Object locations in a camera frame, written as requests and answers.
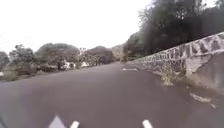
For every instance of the grey asphalt road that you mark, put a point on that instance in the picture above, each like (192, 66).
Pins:
(100, 96)

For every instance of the row of trees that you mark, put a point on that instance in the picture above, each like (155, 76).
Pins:
(56, 55)

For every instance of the dry weed clump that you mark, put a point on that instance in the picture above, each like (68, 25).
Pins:
(170, 78)

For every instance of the robot's own part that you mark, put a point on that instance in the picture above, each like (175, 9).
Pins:
(74, 124)
(147, 124)

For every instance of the rough stone wall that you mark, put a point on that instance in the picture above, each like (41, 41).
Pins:
(186, 58)

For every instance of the trees behind stone wall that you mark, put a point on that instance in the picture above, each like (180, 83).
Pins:
(180, 23)

